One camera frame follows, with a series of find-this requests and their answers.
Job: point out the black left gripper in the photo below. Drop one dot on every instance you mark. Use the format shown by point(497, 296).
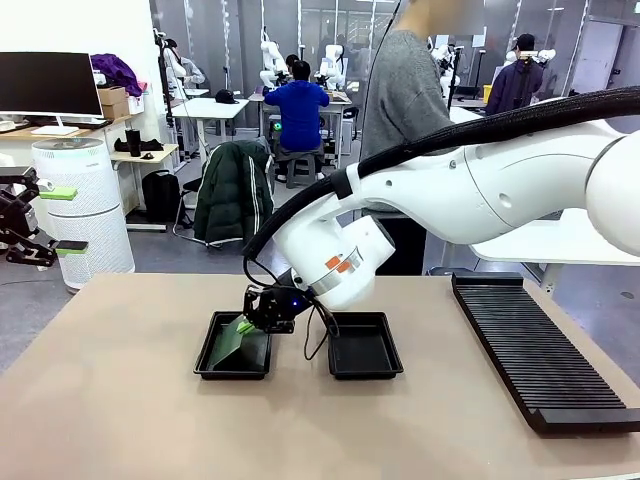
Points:
point(14, 220)

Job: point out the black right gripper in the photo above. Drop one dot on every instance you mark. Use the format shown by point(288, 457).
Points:
point(280, 305)

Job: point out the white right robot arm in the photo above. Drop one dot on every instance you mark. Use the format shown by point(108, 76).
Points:
point(500, 190)

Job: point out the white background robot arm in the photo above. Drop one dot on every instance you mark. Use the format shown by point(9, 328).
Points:
point(332, 57)
point(270, 55)
point(442, 52)

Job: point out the black ESD tray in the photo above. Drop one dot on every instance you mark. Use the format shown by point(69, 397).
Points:
point(365, 350)
point(257, 360)

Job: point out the white air purifier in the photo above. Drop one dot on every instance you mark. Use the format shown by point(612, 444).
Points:
point(85, 225)

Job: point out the light wood monitor desk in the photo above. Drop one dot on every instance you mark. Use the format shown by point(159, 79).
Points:
point(20, 133)

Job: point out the black backpack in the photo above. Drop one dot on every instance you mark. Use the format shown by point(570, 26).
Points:
point(160, 197)

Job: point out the black tumbler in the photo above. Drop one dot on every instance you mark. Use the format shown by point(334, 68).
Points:
point(133, 145)

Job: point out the black cloth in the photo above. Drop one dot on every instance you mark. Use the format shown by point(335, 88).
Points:
point(152, 145)

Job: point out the small light wood desk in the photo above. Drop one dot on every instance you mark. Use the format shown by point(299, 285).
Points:
point(160, 154)

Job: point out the dark green striped jacket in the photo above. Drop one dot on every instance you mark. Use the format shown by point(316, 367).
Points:
point(225, 200)

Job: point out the small cardboard box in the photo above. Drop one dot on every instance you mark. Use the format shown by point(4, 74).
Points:
point(112, 102)

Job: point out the black computer monitor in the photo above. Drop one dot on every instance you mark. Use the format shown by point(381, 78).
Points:
point(45, 82)

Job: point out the grey plastic stool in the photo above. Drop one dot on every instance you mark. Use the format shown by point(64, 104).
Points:
point(302, 172)

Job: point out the purple cloth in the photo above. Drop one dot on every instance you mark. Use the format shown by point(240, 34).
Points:
point(115, 70)

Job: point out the white standing desk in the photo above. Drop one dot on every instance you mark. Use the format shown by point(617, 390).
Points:
point(205, 107)

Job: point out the seated person in grey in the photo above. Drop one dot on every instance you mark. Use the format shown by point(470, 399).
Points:
point(190, 70)

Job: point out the black cap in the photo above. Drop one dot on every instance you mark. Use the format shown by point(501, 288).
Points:
point(226, 96)

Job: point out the person in blue sweater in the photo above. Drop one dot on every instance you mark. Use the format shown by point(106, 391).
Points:
point(300, 110)

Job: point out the person in grey sweater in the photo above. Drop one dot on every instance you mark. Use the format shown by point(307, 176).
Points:
point(400, 90)

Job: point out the black slotted board rack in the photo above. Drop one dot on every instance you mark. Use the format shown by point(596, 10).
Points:
point(540, 350)

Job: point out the large white table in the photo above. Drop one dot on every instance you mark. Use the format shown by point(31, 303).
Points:
point(550, 250)

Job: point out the person in dark jacket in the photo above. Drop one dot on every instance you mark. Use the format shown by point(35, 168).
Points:
point(515, 85)

